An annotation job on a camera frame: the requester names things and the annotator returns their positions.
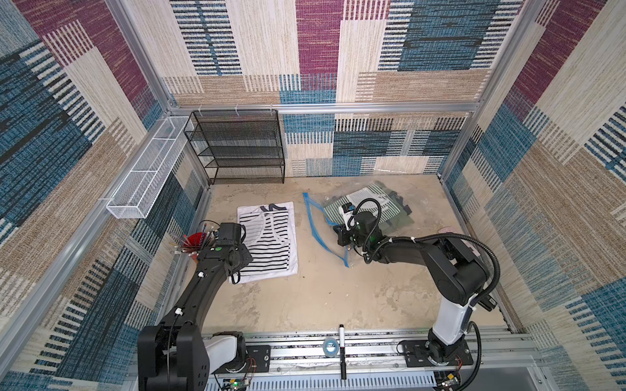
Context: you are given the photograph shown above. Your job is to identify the red cup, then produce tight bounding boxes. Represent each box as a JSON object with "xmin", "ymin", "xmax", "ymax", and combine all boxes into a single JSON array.
[{"xmin": 184, "ymin": 232, "xmax": 207, "ymax": 252}]

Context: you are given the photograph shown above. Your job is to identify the white wire wall basket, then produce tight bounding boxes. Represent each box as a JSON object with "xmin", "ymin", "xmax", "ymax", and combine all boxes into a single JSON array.
[{"xmin": 106, "ymin": 117, "xmax": 187, "ymax": 219}]

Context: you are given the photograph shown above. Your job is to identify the black white striped shirt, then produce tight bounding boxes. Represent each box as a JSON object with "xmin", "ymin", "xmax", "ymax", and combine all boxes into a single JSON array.
[{"xmin": 237, "ymin": 201, "xmax": 298, "ymax": 283}]

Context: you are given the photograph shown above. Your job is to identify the green patterned garment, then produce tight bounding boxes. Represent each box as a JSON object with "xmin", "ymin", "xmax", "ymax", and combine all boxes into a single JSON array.
[{"xmin": 323, "ymin": 181, "xmax": 413, "ymax": 235}]

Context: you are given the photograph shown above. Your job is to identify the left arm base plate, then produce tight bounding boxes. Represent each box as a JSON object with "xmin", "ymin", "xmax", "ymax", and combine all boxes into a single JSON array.
[{"xmin": 244, "ymin": 345, "xmax": 272, "ymax": 374}]

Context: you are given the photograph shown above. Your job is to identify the black mesh shelf rack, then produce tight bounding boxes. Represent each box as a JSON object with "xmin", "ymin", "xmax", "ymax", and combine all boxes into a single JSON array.
[{"xmin": 184, "ymin": 109, "xmax": 286, "ymax": 185}]

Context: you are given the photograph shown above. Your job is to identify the clear vacuum bag blue zip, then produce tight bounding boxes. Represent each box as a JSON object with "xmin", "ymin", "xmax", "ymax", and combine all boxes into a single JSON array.
[{"xmin": 303, "ymin": 181, "xmax": 414, "ymax": 268}]

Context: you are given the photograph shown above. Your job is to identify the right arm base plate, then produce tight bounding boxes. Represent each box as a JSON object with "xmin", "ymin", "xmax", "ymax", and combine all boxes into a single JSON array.
[{"xmin": 396, "ymin": 338, "xmax": 474, "ymax": 368}]

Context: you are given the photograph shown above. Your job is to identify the black marker pen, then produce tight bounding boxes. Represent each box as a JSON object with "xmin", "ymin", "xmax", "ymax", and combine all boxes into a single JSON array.
[{"xmin": 338, "ymin": 324, "xmax": 347, "ymax": 381}]

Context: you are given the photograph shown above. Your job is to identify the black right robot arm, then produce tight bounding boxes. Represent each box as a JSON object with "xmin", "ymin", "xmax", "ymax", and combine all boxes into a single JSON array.
[{"xmin": 334, "ymin": 211, "xmax": 500, "ymax": 365}]

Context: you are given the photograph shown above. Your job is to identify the pens in red cup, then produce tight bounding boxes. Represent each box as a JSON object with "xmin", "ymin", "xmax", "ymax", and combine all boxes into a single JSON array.
[{"xmin": 171, "ymin": 221, "xmax": 215, "ymax": 257}]

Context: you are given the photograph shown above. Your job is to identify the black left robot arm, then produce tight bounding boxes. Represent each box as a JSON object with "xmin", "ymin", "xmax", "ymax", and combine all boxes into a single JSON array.
[{"xmin": 137, "ymin": 223, "xmax": 253, "ymax": 390}]

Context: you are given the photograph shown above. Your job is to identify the blue tape roll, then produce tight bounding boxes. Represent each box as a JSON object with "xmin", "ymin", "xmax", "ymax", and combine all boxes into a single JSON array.
[{"xmin": 322, "ymin": 337, "xmax": 340, "ymax": 358}]

